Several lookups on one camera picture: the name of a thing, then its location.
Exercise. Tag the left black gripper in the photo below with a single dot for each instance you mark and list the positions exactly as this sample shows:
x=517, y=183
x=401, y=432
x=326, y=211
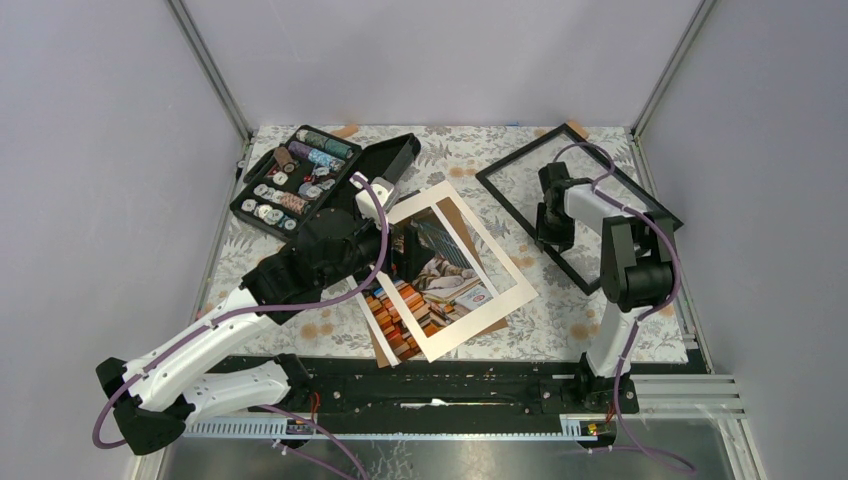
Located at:
x=409, y=262

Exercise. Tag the right wooden cork piece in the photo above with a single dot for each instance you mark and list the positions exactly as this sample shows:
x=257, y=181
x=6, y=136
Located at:
x=578, y=129

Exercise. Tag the left wooden cork piece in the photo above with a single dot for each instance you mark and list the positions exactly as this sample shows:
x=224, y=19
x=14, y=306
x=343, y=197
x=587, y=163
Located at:
x=346, y=131

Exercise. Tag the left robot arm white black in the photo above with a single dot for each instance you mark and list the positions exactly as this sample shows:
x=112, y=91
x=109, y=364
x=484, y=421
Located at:
x=153, y=399

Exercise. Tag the black picture frame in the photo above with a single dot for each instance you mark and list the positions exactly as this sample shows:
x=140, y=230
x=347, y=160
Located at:
x=514, y=183

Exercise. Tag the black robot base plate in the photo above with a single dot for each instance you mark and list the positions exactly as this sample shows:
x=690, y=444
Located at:
x=441, y=396

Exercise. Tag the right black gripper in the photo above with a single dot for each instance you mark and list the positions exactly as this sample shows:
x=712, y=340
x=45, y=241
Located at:
x=561, y=240

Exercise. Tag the wooden cork piece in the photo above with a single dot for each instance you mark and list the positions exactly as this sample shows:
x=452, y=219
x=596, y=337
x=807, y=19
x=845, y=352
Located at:
x=578, y=129
x=346, y=131

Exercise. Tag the brown cardboard backing board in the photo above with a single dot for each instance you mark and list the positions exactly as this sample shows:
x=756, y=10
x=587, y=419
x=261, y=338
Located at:
x=471, y=325

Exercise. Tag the white slotted cable duct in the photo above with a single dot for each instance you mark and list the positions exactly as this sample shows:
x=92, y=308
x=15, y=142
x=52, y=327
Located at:
x=279, y=427

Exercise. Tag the black open poker chip case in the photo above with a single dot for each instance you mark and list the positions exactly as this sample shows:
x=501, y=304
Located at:
x=310, y=171

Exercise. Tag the floral patterned table mat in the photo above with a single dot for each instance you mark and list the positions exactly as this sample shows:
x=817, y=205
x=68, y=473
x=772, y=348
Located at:
x=558, y=325

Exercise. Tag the cream paper mat board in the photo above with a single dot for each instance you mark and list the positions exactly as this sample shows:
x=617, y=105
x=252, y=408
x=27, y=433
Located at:
x=498, y=264

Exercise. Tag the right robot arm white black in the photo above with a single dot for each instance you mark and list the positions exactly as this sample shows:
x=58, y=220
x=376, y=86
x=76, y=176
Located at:
x=638, y=273

